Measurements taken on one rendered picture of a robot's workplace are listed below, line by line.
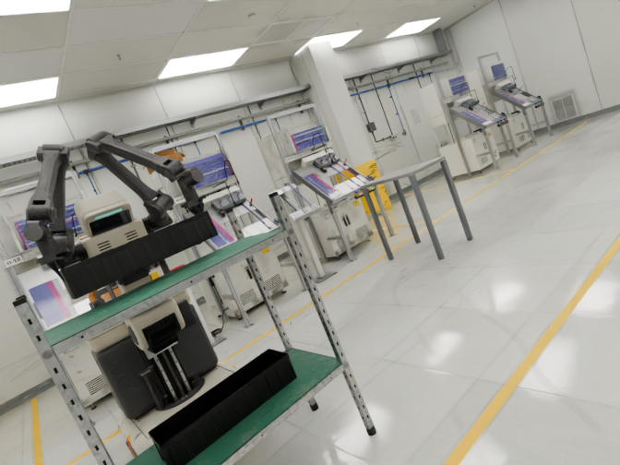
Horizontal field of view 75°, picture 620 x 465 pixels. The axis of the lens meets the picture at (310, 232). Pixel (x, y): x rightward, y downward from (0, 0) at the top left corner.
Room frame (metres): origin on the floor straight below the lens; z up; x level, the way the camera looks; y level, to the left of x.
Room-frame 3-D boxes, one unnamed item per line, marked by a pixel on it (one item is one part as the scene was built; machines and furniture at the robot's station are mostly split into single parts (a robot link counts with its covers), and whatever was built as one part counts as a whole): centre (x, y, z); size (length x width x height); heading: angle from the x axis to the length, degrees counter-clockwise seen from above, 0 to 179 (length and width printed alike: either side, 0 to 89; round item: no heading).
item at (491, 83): (8.07, -4.40, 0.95); 1.36 x 0.82 x 1.90; 35
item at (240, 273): (4.40, 0.90, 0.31); 0.70 x 0.65 x 0.62; 125
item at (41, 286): (3.44, 1.98, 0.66); 1.01 x 0.73 x 1.31; 35
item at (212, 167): (4.34, 0.78, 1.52); 0.51 x 0.13 x 0.27; 125
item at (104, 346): (2.18, 1.03, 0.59); 0.55 x 0.34 x 0.83; 125
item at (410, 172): (3.77, -0.99, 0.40); 0.70 x 0.45 x 0.80; 28
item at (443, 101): (7.26, -3.20, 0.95); 1.36 x 0.82 x 1.90; 35
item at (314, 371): (1.51, 0.55, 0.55); 0.91 x 0.46 x 1.10; 125
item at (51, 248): (1.47, 0.88, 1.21); 0.10 x 0.07 x 0.07; 125
